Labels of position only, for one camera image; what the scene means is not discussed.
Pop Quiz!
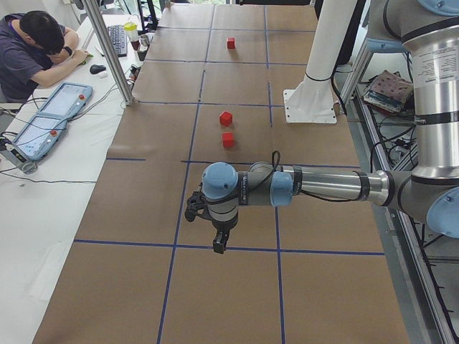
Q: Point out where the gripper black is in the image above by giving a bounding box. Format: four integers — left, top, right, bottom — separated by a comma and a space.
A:
212, 221, 237, 254

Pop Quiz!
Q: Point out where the red cube block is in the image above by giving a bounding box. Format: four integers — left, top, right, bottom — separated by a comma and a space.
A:
222, 132, 235, 148
227, 37, 236, 49
219, 111, 233, 127

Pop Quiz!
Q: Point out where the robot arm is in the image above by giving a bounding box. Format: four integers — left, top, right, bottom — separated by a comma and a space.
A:
188, 1, 458, 254

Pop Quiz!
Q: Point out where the teach pendant upper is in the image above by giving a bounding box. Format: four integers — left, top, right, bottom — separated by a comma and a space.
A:
37, 82, 93, 119

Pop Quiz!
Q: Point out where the teach pendant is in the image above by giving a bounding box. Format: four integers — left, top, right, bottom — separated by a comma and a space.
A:
13, 115, 68, 161
37, 82, 93, 119

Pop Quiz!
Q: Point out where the teach pendant lower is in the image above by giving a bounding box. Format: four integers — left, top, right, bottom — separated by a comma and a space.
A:
13, 115, 68, 161

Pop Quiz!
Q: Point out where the black computer mouse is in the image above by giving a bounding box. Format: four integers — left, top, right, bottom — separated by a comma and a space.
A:
89, 64, 106, 75

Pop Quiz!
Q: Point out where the stack of cloths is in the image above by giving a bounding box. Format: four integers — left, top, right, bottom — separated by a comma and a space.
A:
363, 70, 414, 113

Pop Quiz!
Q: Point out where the black keyboard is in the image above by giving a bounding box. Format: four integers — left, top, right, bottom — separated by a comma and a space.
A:
107, 25, 128, 57

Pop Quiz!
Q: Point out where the yellow lid cup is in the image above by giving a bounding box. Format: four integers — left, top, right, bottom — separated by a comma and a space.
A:
123, 21, 139, 43

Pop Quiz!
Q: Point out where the person in purple shirt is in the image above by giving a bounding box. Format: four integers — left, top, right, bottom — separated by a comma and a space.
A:
1, 10, 89, 103

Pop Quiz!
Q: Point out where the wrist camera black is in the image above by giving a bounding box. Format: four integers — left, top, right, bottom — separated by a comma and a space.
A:
184, 191, 210, 222

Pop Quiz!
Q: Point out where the white pedestal column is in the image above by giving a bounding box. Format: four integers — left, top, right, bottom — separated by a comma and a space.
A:
283, 0, 365, 124

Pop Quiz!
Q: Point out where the aluminium frame post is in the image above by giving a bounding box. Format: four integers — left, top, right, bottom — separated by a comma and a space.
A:
82, 0, 134, 105

